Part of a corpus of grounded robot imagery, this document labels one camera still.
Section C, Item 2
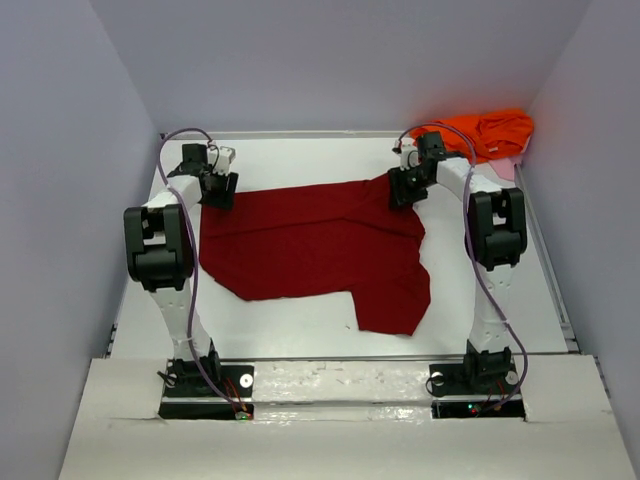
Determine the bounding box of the dark red t shirt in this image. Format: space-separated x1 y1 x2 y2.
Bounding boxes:
199 176 431 336

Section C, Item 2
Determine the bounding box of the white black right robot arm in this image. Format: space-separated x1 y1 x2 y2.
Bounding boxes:
389 131 528 397

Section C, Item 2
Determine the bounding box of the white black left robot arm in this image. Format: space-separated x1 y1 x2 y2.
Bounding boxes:
123 142 238 387

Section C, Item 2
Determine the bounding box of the pink t shirt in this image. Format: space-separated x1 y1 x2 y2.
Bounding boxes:
488 156 522 182

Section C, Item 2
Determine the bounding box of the orange t shirt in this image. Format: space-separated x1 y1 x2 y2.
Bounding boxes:
409 108 534 164

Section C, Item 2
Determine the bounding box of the white cardboard front cover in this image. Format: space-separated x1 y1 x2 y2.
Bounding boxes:
61 355 635 479

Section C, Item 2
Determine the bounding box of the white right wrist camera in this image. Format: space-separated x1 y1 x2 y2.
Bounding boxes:
398 143 420 170

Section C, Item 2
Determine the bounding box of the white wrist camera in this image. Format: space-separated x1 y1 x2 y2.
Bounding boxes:
207 145 236 176
398 143 420 170

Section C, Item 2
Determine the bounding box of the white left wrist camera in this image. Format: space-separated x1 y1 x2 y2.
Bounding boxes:
207 145 236 176

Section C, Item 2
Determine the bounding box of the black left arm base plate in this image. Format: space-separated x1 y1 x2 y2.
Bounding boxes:
157 363 255 421

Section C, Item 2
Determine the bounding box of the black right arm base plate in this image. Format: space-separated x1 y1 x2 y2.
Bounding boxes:
425 363 526 420

